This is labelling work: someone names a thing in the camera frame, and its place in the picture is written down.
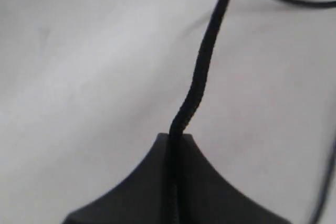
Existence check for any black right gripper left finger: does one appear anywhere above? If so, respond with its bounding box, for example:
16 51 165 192
64 133 173 223

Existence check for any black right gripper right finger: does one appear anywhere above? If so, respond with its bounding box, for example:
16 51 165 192
177 134 286 224

